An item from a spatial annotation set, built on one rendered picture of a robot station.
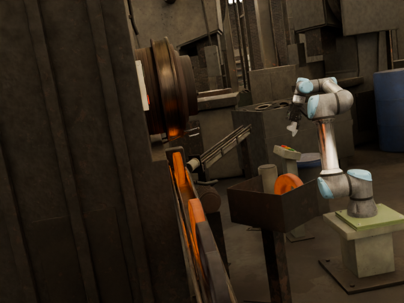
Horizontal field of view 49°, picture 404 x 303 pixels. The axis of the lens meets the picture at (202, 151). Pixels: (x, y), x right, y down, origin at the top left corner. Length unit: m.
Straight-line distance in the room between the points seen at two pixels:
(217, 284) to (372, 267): 1.54
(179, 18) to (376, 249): 3.19
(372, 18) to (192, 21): 2.07
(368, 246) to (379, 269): 0.14
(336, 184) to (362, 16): 3.36
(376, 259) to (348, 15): 3.37
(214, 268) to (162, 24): 3.96
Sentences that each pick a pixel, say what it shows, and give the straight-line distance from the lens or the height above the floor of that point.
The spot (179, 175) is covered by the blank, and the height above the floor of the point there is 0.72.
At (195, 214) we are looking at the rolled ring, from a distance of 1.38.
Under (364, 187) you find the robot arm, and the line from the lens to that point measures 2.40.
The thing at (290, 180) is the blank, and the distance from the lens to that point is 1.66.
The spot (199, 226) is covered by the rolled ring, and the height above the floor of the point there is 0.75.
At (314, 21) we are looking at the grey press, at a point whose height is 1.56.
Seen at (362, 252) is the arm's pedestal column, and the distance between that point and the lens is 2.45.
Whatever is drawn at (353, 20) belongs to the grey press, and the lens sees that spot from 5.37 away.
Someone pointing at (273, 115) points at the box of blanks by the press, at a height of 0.68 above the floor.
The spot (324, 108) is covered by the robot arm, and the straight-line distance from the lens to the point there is 2.35.
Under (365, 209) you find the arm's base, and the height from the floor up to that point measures 0.37.
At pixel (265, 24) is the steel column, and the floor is 2.07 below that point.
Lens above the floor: 1.16
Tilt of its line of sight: 10 degrees down
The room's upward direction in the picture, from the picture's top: 9 degrees counter-clockwise
